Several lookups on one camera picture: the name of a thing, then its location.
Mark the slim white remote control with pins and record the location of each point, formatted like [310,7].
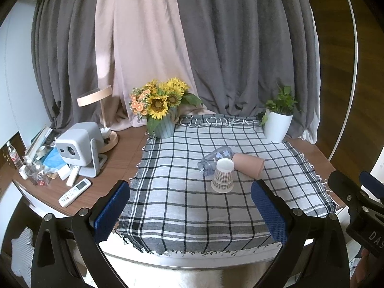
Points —
[73,176]

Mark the grey curtain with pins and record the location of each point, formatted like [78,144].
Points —
[249,45]
[69,51]

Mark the white star-shaped cushion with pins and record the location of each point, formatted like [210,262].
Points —
[23,252]

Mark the pink curtain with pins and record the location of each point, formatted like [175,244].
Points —
[141,42]

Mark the clear water bottle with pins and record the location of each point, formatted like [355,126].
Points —
[14,156]

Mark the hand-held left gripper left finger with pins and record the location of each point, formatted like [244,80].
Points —
[110,214]

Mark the white curved pole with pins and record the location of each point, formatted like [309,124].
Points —
[354,51]

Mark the patterned paper cup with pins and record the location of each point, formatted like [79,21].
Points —
[222,178]

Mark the green potted plant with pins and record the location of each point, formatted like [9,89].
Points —
[282,102]

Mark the white and wood desk lamp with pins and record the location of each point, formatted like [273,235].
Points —
[94,96]

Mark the ribbed blue-green vase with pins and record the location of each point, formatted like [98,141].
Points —
[165,127]

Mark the white remote control with buttons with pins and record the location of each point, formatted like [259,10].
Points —
[74,192]

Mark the clear blue plastic bottle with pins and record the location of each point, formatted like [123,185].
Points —
[211,159]

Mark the white projector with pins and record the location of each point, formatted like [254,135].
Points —
[79,144]

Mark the small glass bottles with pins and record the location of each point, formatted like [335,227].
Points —
[37,174]

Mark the white plant pot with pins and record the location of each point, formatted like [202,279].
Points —
[277,127]

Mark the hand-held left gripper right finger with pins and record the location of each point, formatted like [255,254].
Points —
[269,214]

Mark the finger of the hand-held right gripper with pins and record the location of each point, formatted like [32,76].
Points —
[349,192]
[372,183]

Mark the pink cup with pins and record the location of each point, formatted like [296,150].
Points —
[249,165]

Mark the sunflower bouquet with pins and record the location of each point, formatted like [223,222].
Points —
[159,102]

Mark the blue cloth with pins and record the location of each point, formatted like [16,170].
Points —
[54,158]

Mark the checked black and white cloth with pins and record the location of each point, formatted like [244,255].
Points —
[180,210]

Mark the person's right hand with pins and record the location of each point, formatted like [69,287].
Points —
[363,271]

